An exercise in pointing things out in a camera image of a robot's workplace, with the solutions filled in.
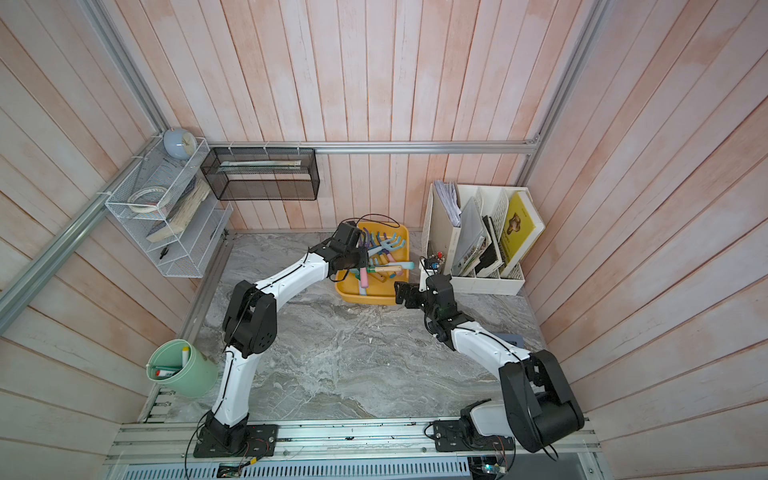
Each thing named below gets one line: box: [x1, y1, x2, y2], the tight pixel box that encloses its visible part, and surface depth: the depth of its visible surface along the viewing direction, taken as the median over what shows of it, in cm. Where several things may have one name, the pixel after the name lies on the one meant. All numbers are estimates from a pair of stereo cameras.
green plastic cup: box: [146, 338, 219, 398], surface depth 76 cm
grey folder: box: [451, 197, 491, 277], surface depth 93 cm
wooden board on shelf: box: [146, 179, 211, 243], surface depth 83 cm
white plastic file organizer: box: [418, 183, 545, 294], surface depth 97 cm
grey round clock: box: [163, 128, 197, 160], surface depth 83 cm
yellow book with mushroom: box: [500, 191, 546, 278], surface depth 94 cm
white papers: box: [434, 180, 462, 227], surface depth 89 cm
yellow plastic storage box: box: [335, 221, 411, 306], surface depth 106 cm
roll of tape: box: [127, 186, 171, 214], surface depth 75 cm
